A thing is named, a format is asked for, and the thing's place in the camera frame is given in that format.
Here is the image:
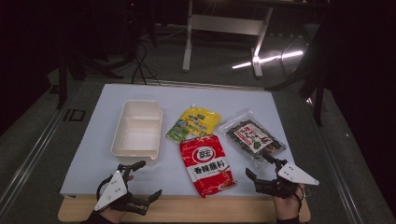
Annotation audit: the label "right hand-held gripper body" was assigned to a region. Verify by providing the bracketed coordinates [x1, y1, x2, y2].
[264, 161, 320, 200]

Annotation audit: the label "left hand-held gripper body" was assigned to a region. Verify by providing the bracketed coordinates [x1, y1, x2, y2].
[93, 169, 149, 217]

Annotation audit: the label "clear dried seaweed packet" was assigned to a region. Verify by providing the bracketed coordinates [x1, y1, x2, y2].
[218, 108, 288, 169]

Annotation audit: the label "white divided plastic container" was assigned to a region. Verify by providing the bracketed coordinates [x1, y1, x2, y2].
[110, 99, 163, 165]

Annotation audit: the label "red seasoning packet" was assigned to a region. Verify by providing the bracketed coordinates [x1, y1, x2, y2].
[179, 133, 238, 199]

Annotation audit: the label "yellow spouted sauce pouch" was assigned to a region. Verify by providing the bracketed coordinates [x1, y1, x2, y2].
[165, 103, 222, 145]

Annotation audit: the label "person's left hand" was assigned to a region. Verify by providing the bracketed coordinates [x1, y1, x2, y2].
[99, 207, 125, 224]

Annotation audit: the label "person's right hand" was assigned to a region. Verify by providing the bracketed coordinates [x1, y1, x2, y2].
[274, 185, 306, 221]

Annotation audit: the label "black chair legs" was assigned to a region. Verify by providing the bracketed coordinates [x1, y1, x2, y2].
[264, 18, 332, 127]

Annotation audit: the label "black metal stand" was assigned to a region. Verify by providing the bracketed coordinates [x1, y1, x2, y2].
[46, 46, 125, 110]

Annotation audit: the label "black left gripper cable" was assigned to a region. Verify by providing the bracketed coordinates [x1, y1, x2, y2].
[95, 175, 114, 203]

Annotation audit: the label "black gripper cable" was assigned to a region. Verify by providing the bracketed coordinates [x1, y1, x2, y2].
[95, 175, 114, 203]
[292, 183, 305, 213]

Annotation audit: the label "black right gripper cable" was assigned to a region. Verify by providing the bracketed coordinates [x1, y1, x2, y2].
[292, 183, 305, 213]

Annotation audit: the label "metal floor rail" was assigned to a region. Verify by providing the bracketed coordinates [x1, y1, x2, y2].
[304, 97, 367, 224]
[0, 80, 82, 213]

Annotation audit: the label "black floor cables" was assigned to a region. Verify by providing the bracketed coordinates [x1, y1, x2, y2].
[131, 40, 162, 87]

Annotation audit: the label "white metal desk frame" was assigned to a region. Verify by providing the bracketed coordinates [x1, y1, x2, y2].
[181, 0, 275, 78]

